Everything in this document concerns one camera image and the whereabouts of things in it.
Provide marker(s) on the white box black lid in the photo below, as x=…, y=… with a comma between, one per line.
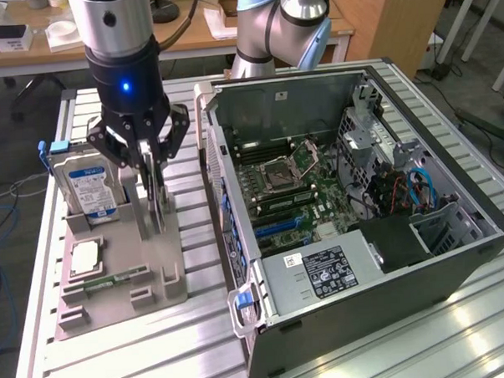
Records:
x=13, y=40

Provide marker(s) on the black lamp base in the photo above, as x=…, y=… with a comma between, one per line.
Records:
x=165, y=13

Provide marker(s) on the wooden cabinet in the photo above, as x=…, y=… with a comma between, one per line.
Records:
x=395, y=23

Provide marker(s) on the blue expansion slot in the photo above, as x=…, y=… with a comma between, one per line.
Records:
x=276, y=228

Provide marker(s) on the black expansion slot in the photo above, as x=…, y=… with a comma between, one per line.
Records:
x=276, y=217

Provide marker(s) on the silver chipset heatsink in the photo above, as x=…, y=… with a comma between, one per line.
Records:
x=329, y=232

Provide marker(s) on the metal socket cover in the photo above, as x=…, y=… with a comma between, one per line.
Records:
x=312, y=143

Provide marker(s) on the black RAM stick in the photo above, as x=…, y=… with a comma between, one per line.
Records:
x=284, y=202

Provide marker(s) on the CPU socket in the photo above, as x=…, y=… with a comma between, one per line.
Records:
x=278, y=173

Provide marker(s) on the white paper sheets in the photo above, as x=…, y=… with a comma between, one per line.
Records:
x=220, y=25

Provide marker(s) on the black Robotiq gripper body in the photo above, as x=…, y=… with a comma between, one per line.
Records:
x=128, y=90

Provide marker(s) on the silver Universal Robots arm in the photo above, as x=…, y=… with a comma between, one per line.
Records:
x=111, y=32

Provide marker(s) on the white table frame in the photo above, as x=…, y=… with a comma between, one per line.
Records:
x=481, y=20

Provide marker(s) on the black open PC case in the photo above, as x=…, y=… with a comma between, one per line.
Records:
x=366, y=318

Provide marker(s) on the green Nvidia graphics card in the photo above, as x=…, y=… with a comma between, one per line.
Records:
x=156, y=214

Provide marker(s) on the black plastic cover box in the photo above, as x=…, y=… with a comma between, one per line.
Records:
x=392, y=245

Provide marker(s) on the white square container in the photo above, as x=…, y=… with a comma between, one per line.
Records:
x=61, y=36

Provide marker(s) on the silver CPU chip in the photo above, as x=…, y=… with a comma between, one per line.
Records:
x=85, y=257

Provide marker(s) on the black floor stand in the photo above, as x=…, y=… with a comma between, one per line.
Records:
x=492, y=124

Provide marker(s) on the black foot pedal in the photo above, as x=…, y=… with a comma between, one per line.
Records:
x=441, y=71

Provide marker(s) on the wooden desk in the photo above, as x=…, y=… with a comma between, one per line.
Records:
x=33, y=58

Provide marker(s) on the grey power supply unit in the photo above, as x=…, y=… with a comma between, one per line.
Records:
x=281, y=280

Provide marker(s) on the blue disk caddy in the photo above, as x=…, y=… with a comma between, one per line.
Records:
x=58, y=146

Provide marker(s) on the green motherboard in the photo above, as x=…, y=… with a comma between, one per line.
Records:
x=319, y=194

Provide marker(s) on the green RAM stick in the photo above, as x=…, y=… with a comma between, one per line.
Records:
x=109, y=282

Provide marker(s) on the brown cardboard box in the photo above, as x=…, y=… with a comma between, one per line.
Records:
x=229, y=1

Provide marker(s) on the grey parts rack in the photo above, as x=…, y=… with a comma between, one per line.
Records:
x=125, y=261

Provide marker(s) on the perforated metal disk bay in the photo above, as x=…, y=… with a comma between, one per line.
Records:
x=363, y=150

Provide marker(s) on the black RAM slot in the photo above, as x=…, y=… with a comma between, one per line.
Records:
x=264, y=153
x=265, y=158
x=262, y=143
x=263, y=148

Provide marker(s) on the grey slanted disk bay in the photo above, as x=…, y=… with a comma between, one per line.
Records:
x=446, y=230

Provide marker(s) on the hard disk blue label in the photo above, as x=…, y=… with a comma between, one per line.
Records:
x=89, y=192

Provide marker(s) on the blue case release latch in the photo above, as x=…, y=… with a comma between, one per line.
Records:
x=243, y=300

